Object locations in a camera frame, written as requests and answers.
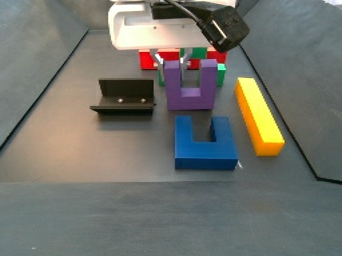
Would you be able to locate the black angle bracket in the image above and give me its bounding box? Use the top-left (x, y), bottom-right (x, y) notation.
top-left (90, 78), bottom-right (155, 114)

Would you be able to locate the black camera with cable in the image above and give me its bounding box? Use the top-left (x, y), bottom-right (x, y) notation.
top-left (151, 0), bottom-right (250, 53)

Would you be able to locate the blue U-shaped block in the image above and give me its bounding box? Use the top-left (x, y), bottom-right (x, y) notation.
top-left (174, 116), bottom-right (238, 170)

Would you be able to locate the purple U-shaped block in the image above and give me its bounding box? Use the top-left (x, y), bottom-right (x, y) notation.
top-left (163, 59), bottom-right (218, 110)

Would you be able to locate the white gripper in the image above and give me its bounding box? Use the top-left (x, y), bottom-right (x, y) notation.
top-left (107, 0), bottom-right (238, 70)

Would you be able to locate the red puzzle board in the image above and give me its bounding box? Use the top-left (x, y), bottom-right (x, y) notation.
top-left (138, 47), bottom-right (227, 70)

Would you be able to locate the yellow long block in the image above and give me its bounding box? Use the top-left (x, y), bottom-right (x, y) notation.
top-left (235, 77), bottom-right (285, 156)

